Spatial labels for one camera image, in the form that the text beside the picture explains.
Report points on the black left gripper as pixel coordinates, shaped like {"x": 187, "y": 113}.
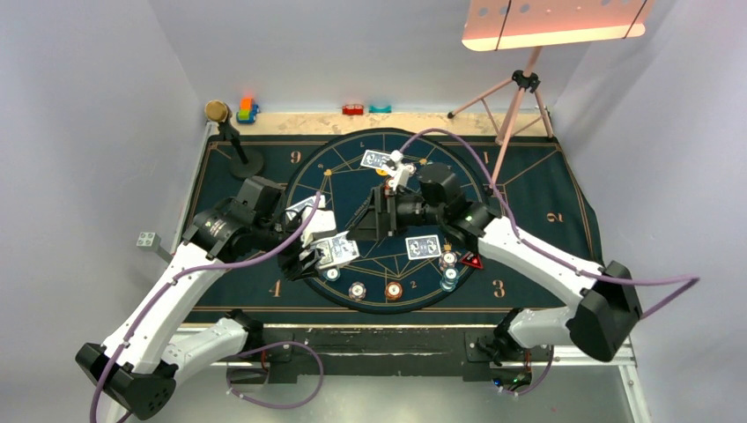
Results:
{"x": 292, "y": 265}

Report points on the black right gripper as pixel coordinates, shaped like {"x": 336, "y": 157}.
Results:
{"x": 380, "y": 218}

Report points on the blue playing card deck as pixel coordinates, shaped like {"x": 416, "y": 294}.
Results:
{"x": 336, "y": 251}

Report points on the blue card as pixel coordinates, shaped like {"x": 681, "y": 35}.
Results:
{"x": 374, "y": 159}
{"x": 292, "y": 211}
{"x": 423, "y": 247}

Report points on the red triangular dealer button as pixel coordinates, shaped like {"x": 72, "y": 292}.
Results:
{"x": 472, "y": 260}

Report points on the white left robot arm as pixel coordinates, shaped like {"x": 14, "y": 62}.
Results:
{"x": 137, "y": 369}

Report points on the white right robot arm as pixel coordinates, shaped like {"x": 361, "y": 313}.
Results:
{"x": 600, "y": 306}

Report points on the round blue poker mat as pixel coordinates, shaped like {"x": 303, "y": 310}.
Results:
{"x": 330, "y": 165}

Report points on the orange chip stack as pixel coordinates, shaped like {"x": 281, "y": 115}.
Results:
{"x": 393, "y": 291}

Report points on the teal toy block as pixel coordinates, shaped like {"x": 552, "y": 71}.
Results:
{"x": 379, "y": 109}

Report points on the red toy block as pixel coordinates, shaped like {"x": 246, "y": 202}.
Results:
{"x": 353, "y": 109}

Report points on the grey lego brick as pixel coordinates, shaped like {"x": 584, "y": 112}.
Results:
{"x": 151, "y": 242}

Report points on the orange blue toy block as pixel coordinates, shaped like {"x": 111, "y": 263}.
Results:
{"x": 248, "y": 111}

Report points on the gold round microphone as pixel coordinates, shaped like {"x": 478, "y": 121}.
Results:
{"x": 217, "y": 111}

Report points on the dark green rectangular poker mat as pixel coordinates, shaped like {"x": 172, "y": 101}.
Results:
{"x": 535, "y": 182}

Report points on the pink tripod stand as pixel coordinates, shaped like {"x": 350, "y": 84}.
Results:
{"x": 527, "y": 82}

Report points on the pink perforated light panel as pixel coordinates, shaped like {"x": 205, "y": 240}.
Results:
{"x": 496, "y": 25}

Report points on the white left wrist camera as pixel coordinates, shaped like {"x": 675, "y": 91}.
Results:
{"x": 319, "y": 225}

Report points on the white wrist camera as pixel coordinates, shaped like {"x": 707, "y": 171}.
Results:
{"x": 397, "y": 171}
{"x": 319, "y": 225}

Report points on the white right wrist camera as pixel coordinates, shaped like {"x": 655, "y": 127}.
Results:
{"x": 397, "y": 171}

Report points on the aluminium frame rail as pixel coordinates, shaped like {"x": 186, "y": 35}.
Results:
{"x": 282, "y": 352}

